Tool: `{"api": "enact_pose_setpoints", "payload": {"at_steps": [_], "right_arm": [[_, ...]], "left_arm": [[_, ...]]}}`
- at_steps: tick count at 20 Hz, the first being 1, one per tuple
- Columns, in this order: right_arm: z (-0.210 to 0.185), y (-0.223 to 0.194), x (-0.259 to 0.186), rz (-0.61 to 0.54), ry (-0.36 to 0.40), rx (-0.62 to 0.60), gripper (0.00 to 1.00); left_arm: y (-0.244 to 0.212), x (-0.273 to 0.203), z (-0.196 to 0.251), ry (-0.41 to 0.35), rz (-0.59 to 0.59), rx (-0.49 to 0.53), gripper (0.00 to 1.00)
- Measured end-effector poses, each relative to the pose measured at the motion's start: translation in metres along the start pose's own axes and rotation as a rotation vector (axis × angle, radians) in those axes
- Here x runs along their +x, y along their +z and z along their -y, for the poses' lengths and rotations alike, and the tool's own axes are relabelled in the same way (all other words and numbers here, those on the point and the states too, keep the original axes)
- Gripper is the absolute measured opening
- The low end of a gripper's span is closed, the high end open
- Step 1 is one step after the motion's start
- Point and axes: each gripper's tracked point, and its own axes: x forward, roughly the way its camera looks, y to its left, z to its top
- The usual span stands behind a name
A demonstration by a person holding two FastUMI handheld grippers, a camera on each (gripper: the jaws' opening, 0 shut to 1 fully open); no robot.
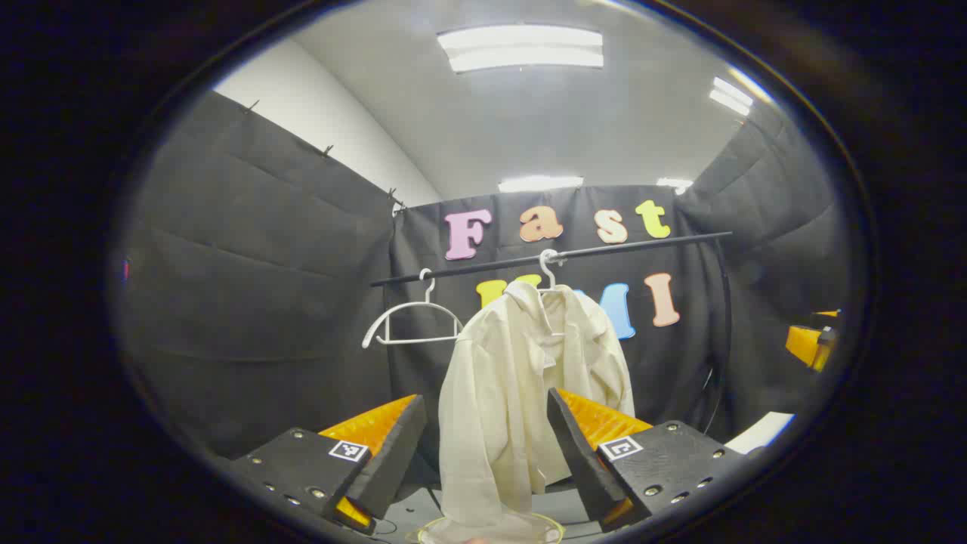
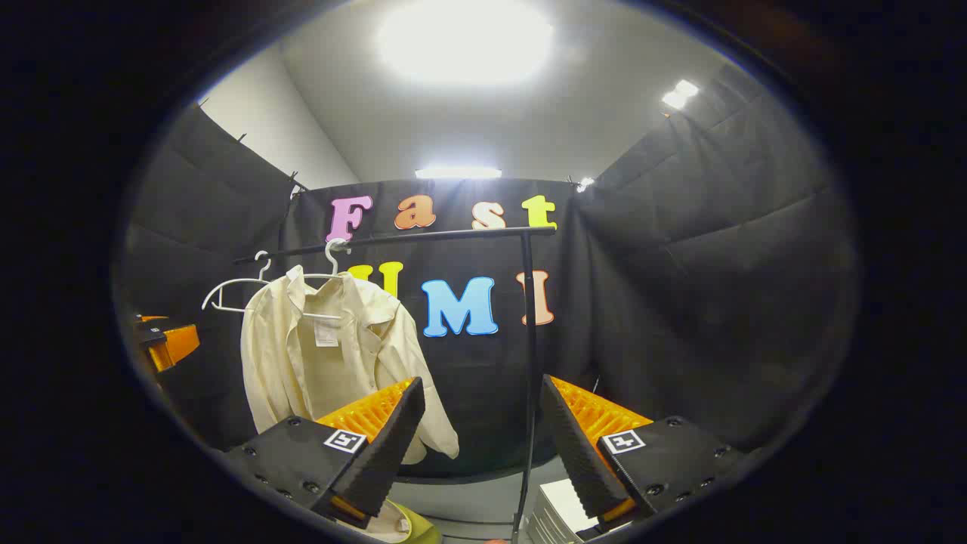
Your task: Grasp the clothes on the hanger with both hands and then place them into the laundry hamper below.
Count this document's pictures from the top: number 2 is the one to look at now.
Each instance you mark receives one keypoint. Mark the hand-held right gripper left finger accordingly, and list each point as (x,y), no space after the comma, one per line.
(389,446)

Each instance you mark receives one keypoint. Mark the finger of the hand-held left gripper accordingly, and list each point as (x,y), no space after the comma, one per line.
(177,344)

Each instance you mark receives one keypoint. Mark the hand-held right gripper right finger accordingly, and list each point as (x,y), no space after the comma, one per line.
(574,453)

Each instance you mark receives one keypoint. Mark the yellow-green laundry hamper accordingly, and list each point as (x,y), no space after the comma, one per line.
(427,529)

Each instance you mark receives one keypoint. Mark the cream button-up shirt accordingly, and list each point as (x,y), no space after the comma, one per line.
(279,355)

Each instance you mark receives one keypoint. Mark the white plastic clothes hanger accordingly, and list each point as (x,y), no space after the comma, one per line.
(333,264)
(243,281)

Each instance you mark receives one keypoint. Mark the black metal clothes rack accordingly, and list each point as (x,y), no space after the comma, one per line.
(529,340)

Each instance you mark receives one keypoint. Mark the black backdrop cloth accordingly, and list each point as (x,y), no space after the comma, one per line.
(680,264)

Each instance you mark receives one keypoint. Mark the ceiling light strip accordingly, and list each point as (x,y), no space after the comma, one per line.
(457,173)

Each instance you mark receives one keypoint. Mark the large ceiling light panel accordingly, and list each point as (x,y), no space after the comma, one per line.
(464,38)

